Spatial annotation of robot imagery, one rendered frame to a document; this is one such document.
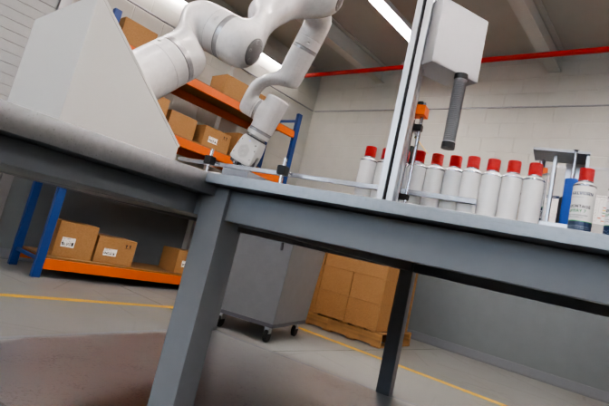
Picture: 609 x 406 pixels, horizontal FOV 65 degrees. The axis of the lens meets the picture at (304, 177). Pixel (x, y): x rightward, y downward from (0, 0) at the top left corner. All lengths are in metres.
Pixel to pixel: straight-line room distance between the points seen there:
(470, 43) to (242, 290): 2.83
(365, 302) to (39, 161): 4.28
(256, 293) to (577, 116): 4.12
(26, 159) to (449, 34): 1.05
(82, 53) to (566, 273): 0.80
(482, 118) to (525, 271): 5.77
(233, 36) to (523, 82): 5.50
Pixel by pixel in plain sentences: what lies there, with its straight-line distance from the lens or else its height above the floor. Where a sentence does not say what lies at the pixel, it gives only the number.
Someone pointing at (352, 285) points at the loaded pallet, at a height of 0.50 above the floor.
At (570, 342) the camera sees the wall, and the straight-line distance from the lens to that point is 5.73.
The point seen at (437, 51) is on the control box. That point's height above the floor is 1.32.
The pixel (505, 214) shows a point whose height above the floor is 0.94.
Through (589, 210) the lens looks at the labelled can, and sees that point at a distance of 1.34.
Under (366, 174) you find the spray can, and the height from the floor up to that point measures 0.99.
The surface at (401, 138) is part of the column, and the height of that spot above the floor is 1.07.
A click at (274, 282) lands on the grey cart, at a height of 0.45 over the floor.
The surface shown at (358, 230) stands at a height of 0.78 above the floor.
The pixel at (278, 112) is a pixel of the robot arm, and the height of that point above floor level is 1.17.
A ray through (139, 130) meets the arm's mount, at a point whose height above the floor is 0.87.
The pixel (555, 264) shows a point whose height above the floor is 0.79.
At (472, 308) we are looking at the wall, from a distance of 5.99.
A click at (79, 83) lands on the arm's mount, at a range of 0.88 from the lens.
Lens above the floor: 0.73
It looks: 9 degrees up
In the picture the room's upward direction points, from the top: 13 degrees clockwise
